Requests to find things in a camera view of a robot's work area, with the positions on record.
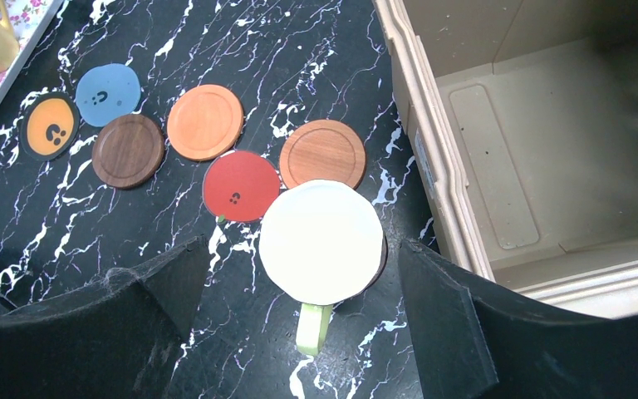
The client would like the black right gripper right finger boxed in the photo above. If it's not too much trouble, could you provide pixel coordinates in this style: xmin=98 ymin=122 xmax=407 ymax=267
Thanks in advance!
xmin=398 ymin=239 xmax=638 ymax=398

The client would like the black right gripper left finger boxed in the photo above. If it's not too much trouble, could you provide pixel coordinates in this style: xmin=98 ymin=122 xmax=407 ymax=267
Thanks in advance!
xmin=0 ymin=237 xmax=209 ymax=398

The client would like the yellow mug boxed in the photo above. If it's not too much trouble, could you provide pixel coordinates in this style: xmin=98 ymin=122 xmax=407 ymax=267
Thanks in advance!
xmin=258 ymin=180 xmax=385 ymax=356

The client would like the dark brown coaster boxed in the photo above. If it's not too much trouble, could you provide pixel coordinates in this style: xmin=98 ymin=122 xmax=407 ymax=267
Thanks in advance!
xmin=91 ymin=114 xmax=164 ymax=190

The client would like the red coaster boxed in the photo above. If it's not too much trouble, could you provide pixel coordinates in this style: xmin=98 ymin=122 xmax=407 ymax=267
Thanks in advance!
xmin=202 ymin=150 xmax=281 ymax=222

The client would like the orange smiley coaster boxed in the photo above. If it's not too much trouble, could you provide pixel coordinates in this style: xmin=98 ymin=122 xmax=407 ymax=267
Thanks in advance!
xmin=19 ymin=91 xmax=80 ymax=161

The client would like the orange wooden coaster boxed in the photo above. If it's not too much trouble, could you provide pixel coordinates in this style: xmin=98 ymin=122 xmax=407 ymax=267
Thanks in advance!
xmin=166 ymin=84 xmax=244 ymax=161

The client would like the light wooden coaster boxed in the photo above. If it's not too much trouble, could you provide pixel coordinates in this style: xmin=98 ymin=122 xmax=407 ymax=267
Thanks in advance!
xmin=279 ymin=120 xmax=367 ymax=189

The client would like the blue grey coaster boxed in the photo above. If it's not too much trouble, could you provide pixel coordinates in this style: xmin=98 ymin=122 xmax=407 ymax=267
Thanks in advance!
xmin=75 ymin=63 xmax=141 ymax=127

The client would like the dark walnut coaster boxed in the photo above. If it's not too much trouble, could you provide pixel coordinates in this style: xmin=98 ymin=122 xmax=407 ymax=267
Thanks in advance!
xmin=366 ymin=235 xmax=389 ymax=289

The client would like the tan plastic toolbox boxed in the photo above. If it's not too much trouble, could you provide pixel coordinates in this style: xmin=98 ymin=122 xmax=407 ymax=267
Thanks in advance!
xmin=374 ymin=1 xmax=638 ymax=318

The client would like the floral tray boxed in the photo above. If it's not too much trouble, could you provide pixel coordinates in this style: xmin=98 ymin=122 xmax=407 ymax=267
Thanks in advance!
xmin=0 ymin=0 xmax=66 ymax=139

